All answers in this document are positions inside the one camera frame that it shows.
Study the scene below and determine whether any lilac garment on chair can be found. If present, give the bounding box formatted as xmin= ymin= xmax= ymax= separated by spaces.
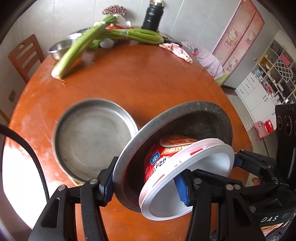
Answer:
xmin=181 ymin=42 xmax=224 ymax=79

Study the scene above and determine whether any steel bowl at table back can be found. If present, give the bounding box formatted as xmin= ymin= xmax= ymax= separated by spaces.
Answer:
xmin=48 ymin=33 xmax=82 ymax=61

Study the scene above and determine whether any steel bowl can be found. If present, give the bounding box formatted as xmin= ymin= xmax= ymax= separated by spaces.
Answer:
xmin=113 ymin=100 xmax=233 ymax=212
xmin=48 ymin=33 xmax=82 ymax=61

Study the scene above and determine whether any brown wooden chair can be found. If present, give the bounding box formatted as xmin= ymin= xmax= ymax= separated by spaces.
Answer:
xmin=8 ymin=34 xmax=45 ymax=84

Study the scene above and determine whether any pink crumpled cloth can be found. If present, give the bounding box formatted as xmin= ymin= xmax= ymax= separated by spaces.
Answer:
xmin=159 ymin=43 xmax=193 ymax=64

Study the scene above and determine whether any wall power socket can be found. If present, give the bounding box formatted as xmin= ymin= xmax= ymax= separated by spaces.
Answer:
xmin=8 ymin=89 xmax=16 ymax=102

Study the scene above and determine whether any steel pan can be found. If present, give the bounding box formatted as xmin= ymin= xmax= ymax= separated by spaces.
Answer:
xmin=52 ymin=98 xmax=138 ymax=183

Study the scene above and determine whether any white shelf cabinet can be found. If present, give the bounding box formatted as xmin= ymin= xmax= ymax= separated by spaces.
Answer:
xmin=235 ymin=30 xmax=295 ymax=126

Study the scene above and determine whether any black induction cooker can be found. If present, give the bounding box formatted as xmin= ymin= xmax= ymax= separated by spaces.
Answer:
xmin=275 ymin=103 xmax=295 ymax=184

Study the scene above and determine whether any celery bunch back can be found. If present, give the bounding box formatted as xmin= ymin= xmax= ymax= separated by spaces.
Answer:
xmin=97 ymin=28 xmax=165 ymax=45

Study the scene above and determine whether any large red instant-noodle bowl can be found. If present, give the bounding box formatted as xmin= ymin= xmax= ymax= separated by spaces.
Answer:
xmin=138 ymin=138 xmax=234 ymax=221

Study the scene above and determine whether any light wooden chair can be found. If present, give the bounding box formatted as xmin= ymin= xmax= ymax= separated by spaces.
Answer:
xmin=0 ymin=109 xmax=10 ymax=123

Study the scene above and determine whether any white foam net fruit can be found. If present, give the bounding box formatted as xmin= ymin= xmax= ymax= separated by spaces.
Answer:
xmin=99 ymin=38 xmax=115 ymax=49

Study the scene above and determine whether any pink kids stool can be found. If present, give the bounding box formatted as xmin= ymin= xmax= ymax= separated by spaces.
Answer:
xmin=251 ymin=121 xmax=268 ymax=141

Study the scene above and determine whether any dark red flower bunch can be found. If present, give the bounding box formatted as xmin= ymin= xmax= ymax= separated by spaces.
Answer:
xmin=102 ymin=4 xmax=127 ymax=16

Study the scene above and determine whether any yellow shell-shaped plate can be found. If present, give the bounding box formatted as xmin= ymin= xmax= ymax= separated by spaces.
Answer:
xmin=70 ymin=178 xmax=84 ymax=186

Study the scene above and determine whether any celery stalk front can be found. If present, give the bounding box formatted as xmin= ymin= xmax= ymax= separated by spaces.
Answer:
xmin=51 ymin=15 xmax=117 ymax=80

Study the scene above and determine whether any pink Hello Kitty curtain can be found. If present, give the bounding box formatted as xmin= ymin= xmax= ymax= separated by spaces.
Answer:
xmin=213 ymin=1 xmax=265 ymax=85

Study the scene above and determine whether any red kids stool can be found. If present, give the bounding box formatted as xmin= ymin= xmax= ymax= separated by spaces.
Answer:
xmin=264 ymin=119 xmax=274 ymax=134

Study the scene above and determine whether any black thermos bottle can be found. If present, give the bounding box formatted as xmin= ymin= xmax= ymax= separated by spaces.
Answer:
xmin=142 ymin=0 xmax=164 ymax=32

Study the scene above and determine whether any black cable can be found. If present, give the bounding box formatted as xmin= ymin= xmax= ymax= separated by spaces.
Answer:
xmin=0 ymin=123 xmax=50 ymax=203

